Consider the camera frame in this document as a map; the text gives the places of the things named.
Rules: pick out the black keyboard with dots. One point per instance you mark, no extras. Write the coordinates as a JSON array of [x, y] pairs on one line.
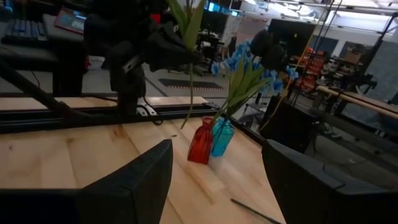
[[25, 31]]

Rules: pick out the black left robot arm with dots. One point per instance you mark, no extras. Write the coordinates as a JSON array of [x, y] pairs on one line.
[[127, 77]]

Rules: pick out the wooden bench beam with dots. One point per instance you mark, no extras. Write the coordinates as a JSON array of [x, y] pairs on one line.
[[357, 101]]

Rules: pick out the yellow artificial tulip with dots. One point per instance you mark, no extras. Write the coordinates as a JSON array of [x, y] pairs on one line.
[[192, 28]]

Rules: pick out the black desk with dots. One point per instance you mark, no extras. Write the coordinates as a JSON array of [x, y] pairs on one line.
[[62, 49]]

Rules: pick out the black computer monitor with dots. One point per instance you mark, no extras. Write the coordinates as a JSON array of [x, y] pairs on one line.
[[292, 37]]

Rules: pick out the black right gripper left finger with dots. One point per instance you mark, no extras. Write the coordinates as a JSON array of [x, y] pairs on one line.
[[93, 205]]

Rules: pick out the black equipment box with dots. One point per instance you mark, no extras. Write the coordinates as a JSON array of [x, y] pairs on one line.
[[286, 124]]

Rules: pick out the large blue flower bunch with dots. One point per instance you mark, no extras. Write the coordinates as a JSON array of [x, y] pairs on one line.
[[239, 56]]

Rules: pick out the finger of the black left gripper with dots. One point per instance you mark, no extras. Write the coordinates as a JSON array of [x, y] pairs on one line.
[[178, 42], [177, 63]]

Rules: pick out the red glass vase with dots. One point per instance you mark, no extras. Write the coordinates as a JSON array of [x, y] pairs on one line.
[[200, 143]]

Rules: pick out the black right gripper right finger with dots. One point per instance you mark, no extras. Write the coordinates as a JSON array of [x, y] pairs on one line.
[[326, 199]]

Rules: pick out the teal glass vase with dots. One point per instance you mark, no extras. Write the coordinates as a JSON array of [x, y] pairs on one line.
[[223, 138]]

